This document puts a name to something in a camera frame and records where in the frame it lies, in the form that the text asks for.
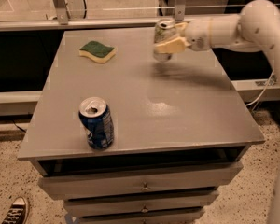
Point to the middle grey drawer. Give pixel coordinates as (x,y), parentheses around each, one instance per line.
(140,203)

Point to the green white 7up can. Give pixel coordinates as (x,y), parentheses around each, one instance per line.
(164,30)

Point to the black white sneaker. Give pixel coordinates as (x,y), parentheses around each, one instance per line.
(17,212)

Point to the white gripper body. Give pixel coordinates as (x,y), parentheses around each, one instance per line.
(198,34)

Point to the green yellow sponge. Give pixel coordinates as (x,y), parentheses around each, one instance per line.
(97,52)

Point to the aluminium frame rail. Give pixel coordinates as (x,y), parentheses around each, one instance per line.
(8,26)

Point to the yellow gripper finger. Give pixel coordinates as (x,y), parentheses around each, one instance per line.
(181,28)
(170,46)

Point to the bottom grey drawer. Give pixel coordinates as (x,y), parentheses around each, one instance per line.
(154,217)

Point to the top grey drawer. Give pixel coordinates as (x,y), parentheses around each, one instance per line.
(140,181)

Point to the grey drawer cabinet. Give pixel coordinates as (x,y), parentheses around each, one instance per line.
(179,113)

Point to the blue pepsi can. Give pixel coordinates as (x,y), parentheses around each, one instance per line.
(95,116)

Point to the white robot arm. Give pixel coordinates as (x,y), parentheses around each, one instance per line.
(255,28)

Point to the grey drawer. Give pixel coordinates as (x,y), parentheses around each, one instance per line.
(140,181)
(140,203)
(154,217)

